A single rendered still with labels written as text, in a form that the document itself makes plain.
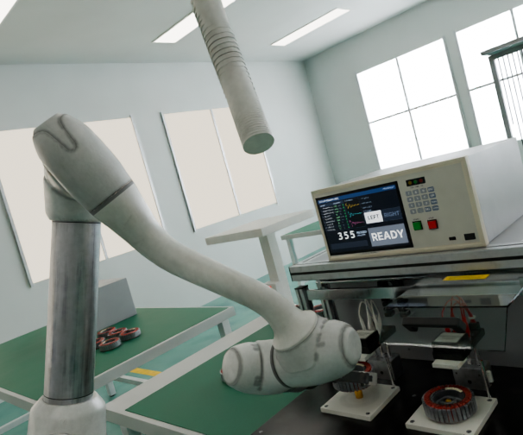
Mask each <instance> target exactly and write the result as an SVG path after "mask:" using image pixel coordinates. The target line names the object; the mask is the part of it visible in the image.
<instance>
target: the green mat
mask: <svg viewBox="0 0 523 435"><path fill-rule="evenodd" d="M269 339H274V331H273V329H272V327H271V326H270V324H268V325H266V326H264V327H262V328H261V329H260V330H258V331H256V332H254V333H253V334H251V335H249V336H248V337H246V338H244V339H243V340H241V341H239V342H238V343H236V344H234V345H232V346H230V348H231V347H233V346H235V345H238V344H243V343H247V342H253V343H254V342H255V341H257V340H269ZM228 349H229V348H228ZM228 349H226V350H224V351H222V352H221V353H219V354H217V355H216V356H214V357H213V358H211V359H209V360H208V361H206V362H204V363H202V364H200V365H199V366H198V367H196V368H195V369H192V370H191V371H189V372H187V373H186V374H184V375H182V376H181V377H179V378H178V379H176V380H174V381H172V382H170V383H168V384H167V385H166V386H164V387H163V388H160V389H159V390H157V391H155V392H154V393H152V394H151V395H149V396H147V397H146V398H144V399H142V400H140V401H138V402H137V403H135V404H134V405H133V406H131V407H129V408H127V409H125V411H128V412H131V413H136V414H139V415H141V416H145V417H148V418H150V419H156V420H159V421H162V422H165V423H168V424H171V425H174V426H179V427H182V428H185V429H188V430H191V431H194V432H199V433H203V434H205V435H251V434H252V433H253V432H254V431H256V430H257V429H258V428H259V427H261V426H262V425H263V424H265V423H266V422H267V421H268V420H269V419H271V418H272V417H273V416H275V415H276V414H277V413H278V412H279V411H280V410H281V409H282V408H284V407H285V406H286V405H288V404H289V403H290V402H291V401H293V400H294V399H295V398H296V397H298V396H299V395H300V394H302V393H303V392H304V391H305V390H306V389H305V390H304V391H302V392H299V393H292V392H287V393H281V394H269V395H258V394H245V393H243V392H240V391H237V390H235V389H234V388H231V387H230V386H228V385H227V384H226V382H224V381H222V378H221V375H220V370H221V368H222V364H223V359H224V355H225V353H226V351H227V350H228Z"/></svg>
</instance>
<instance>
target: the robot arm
mask: <svg viewBox="0 0 523 435"><path fill-rule="evenodd" d="M32 140H33V144H34V146H35V151H36V153H37V155H38V157H39V159H40V160H41V162H42V165H43V166H44V177H43V188H44V201H45V212H46V215H47V217H48V219H49V220H52V234H51V252H50V269H49V288H48V305H47V341H46V358H45V376H44V395H43V396H42V397H41V398H40V399H39V400H38V401H37V402H36V403H35V404H34V405H33V406H32V407H31V409H30V412H29V416H28V432H27V435H106V405H105V402H104V400H103V398H102V397H101V396H100V395H99V394H98V393H97V392H96V391H94V375H95V355H96V336H97V316H98V279H99V259H100V240H101V223H103V224H104V225H106V226H107V227H108V228H110V229H111V230H112V231H114V232H115V233H116V234H117V235H119V236H120V237H121V238H122V239H123V240H124V241H125V242H126V243H128V244H129V245H130V246H131V247H132V248H134V249H135V250H136V251H137V252H139V253H140V254H141V255H143V256H144V257H145V258H147V259H148V260H149V261H151V262H152V263H153V264H155V265H156V266H158V267H159V268H162V269H164V270H165V271H167V272H168V273H170V274H173V275H175V276H177V277H179V278H181V279H183V280H185V281H189V282H191V283H192V284H194V285H197V286H199V287H202V288H204V289H206V290H209V291H211V292H213V293H216V294H218V295H221V296H223V297H225V298H226V299H230V300H232V301H235V302H236V303H238V304H241V305H243V306H246V307H248V308H249V309H251V310H253V311H254V312H256V313H258V314H259V315H261V316H262V317H263V318H264V319H265V320H266V321H267V322H268V323H269V324H270V326H271V327H272V329H273V331H274V339H269V340H257V341H255V342H254V343H253V342H247V343H243V344H238V345H235V346H233V347H231V348H229V349H228V350H227V351H226V353H225V355H224V359H223V364H222V371H223V376H224V381H225V382H226V384H227V385H228V386H230V387H231V388H234V389H235V390H237V391H240V392H243V393H245V394H258V395H269V394H281V393H287V392H292V393H299V392H302V391H304V390H305V389H307V390H311V389H314V388H315V387H316V386H317V385H320V384H324V383H326V382H334V383H337V382H338V381H344V382H354V383H359V384H361V387H364V385H377V373H373V372H364V371H359V372H352V370H353V369H354V368H355V366H356V364H357V363H358V361H359V359H360V358H361V354H362V344H361V340H360V338H359V335H358V333H357V332H356V330H354V328H353V327H352V326H351V325H349V324H347V323H345V322H343V321H339V320H335V319H333V320H329V319H327V318H323V317H321V316H319V315H317V314H316V313H315V312H314V311H312V310H305V311H303V310H300V309H299V308H298V307H296V306H295V305H294V304H293V303H291V302H290V301H289V300H288V299H286V298H285V297H284V296H283V295H281V294H280V293H278V292H277V291H275V290H274V289H273V288H272V287H269V286H267V285H266V284H264V283H262V282H260V281H258V280H256V279H254V278H252V277H250V276H248V275H246V274H243V273H241V272H239V271H237V270H235V269H234V268H230V267H228V266H226V265H224V264H223V263H221V262H217V261H215V260H213V259H211V258H210V257H208V256H206V255H202V254H200V253H199V252H197V251H195V250H193V249H190V248H188V247H187V246H185V245H184V244H182V243H180V242H178V241H177V240H175V239H174V238H173V237H171V236H170V235H169V234H168V233H167V232H166V231H165V230H164V229H163V228H162V227H161V225H160V224H159V222H158V221H157V219H156V218H155V216H154V214H153V213H152V212H151V210H150V209H149V207H148V205H147V203H146V202H145V200H144V198H143V196H142V195H141V193H140V191H139V189H138V188H137V186H136V184H135V182H134V181H133V180H132V179H131V178H130V176H129V174H128V173H127V172H126V170H125V168H124V167H123V165H122V163H121V162H120V161H119V160H118V159H117V158H116V156H115V155H114V154H113V153H112V152H111V151H110V149H109V148H108V147H107V146H106V145H105V144H104V142H103V141H102V140H101V139H100V138H99V137H98V136H97V135H96V134H95V133H94V132H93V131H92V130H91V129H90V128H89V127H88V126H87V125H86V124H84V123H82V122H81V121H79V120H78V119H77V118H75V117H72V116H70V115H68V114H62V113H56V114H55V115H53V116H52V117H50V118H48V120H46V121H45V122H43V123H42V124H40V125H39V126H38V127H36V128H35V129H34V131H33V136H32ZM126 184H127V185H126Z"/></svg>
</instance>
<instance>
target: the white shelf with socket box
mask: <svg viewBox="0 0 523 435"><path fill-rule="evenodd" d="M312 217H314V213H313V209H310V210H305V211H297V212H293V213H288V214H284V215H279V216H275V217H267V218H263V219H257V220H255V221H252V222H250V223H247V224H243V225H240V226H237V227H236V228H233V229H230V230H226V231H224V232H221V233H218V234H216V235H213V236H209V237H207V238H205V242H206V245H212V244H218V243H228V242H234V241H239V240H245V239H250V238H256V237H259V241H260V245H261V250H262V253H263V256H264V260H265V262H266V266H267V270H268V275H269V278H270V281H267V282H265V283H264V284H266V285H267V286H269V287H272V288H273V289H274V290H275V291H277V292H278V293H280V294H281V295H283V296H284V297H285V298H286V299H288V300H289V301H290V302H291V303H293V296H292V294H291V290H290V287H289V284H288V280H287V275H286V271H285V269H284V265H283V261H282V259H281V255H280V250H279V246H278V243H277V240H276V236H275V232H276V231H278V230H282V229H284V228H286V227H288V226H291V225H293V224H296V223H299V222H301V221H304V220H306V219H308V218H312ZM293 304H294V303H293ZM294 305H295V306H296V304H294Z"/></svg>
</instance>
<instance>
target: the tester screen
mask: <svg viewBox="0 0 523 435"><path fill-rule="evenodd" d="M318 206H319V209H320V212H321V216H322V219H323V223H324V226H325V232H326V235H327V239H328V242H329V245H330V249H331V244H334V243H348V242H355V241H362V240H367V241H368V245H369V246H362V247H354V248H346V249H331V253H337V252H345V251H354V250H362V249H378V248H386V247H393V246H401V245H410V243H409V239H408V236H407V239H408V243H398V244H390V245H382V246H374V247H372V244H371V241H370V237H369V231H368V228H374V227H380V226H386V225H392V224H404V225H405V222H404V218H403V215H402V211H401V208H400V213H401V216H402V218H401V219H395V220H388V221H383V222H377V223H372V224H367V223H366V219H365V217H364V212H370V211H379V210H384V209H389V208H394V207H400V202H399V199H398V195H397V192H396V188H395V185H391V186H384V187H380V188H376V189H371V190H367V191H363V192H355V193H352V194H347V195H343V196H338V197H335V198H330V199H322V200H319V201H318ZM405 229H406V226H405ZM347 230H355V233H356V239H349V240H342V241H338V238H337V232H341V231H347ZM406 235H407V232H406Z"/></svg>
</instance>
